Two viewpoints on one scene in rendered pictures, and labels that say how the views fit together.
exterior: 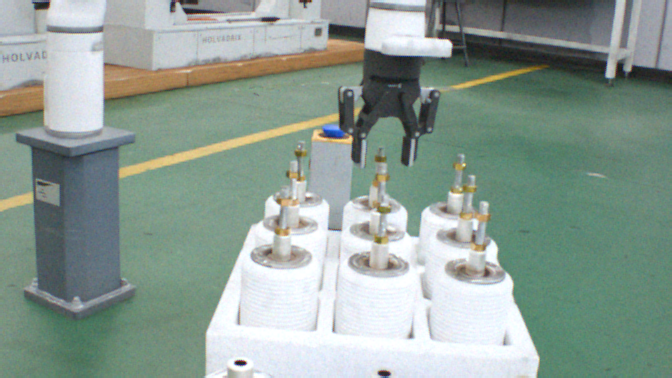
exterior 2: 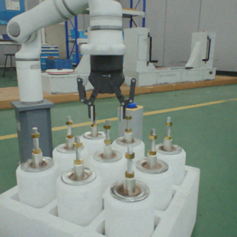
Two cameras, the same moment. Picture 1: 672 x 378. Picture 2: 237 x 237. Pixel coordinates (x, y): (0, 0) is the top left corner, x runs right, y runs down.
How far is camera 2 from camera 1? 0.60 m
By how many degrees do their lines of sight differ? 27
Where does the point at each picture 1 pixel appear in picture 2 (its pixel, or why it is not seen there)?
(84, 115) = (29, 95)
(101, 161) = (36, 114)
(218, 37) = (165, 75)
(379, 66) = (91, 64)
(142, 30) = (135, 72)
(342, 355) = (42, 227)
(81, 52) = (25, 69)
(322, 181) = (122, 127)
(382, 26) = (91, 40)
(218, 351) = not seen: outside the picture
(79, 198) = (26, 128)
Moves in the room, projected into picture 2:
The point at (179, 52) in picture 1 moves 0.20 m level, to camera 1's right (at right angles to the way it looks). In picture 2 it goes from (149, 80) to (164, 81)
